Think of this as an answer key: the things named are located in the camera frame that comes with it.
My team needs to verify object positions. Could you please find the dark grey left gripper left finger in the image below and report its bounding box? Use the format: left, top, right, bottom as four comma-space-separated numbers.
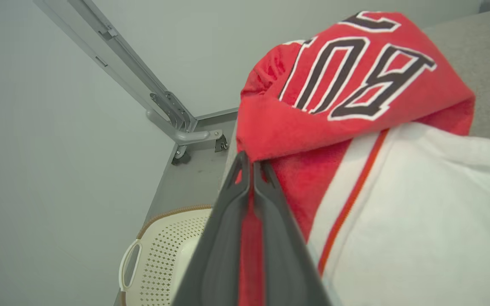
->
172, 152, 252, 306

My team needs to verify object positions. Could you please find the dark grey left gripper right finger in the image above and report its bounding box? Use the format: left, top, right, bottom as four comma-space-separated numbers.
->
253, 161, 331, 306

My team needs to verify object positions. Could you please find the red white baseball jersey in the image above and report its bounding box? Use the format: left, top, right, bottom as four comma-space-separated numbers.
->
236, 11, 490, 306

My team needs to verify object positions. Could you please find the cream perforated laundry basket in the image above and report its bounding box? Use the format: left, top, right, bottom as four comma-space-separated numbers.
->
119, 205, 214, 306

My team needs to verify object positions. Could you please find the grey partition foot with casters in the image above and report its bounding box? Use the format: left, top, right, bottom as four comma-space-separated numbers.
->
145, 108, 229, 166

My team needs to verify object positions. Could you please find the grey metal double partition post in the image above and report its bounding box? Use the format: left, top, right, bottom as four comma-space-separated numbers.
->
32, 0, 199, 133

